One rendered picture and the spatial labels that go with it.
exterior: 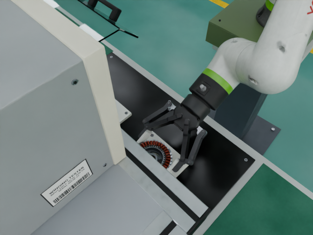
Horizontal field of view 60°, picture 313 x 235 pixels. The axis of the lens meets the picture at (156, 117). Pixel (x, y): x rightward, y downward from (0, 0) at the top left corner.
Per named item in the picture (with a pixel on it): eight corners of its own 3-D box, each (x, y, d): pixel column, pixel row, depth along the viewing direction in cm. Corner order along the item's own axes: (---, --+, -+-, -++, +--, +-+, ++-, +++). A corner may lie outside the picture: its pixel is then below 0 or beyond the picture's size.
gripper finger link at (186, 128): (187, 121, 74) (193, 121, 74) (182, 162, 72) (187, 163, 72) (183, 118, 71) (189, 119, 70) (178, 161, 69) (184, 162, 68)
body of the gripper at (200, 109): (185, 87, 71) (162, 114, 71) (210, 107, 67) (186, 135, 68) (192, 96, 78) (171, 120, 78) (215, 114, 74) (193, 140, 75)
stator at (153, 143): (153, 138, 80) (153, 131, 77) (180, 163, 75) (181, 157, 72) (123, 161, 76) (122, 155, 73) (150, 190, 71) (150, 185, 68)
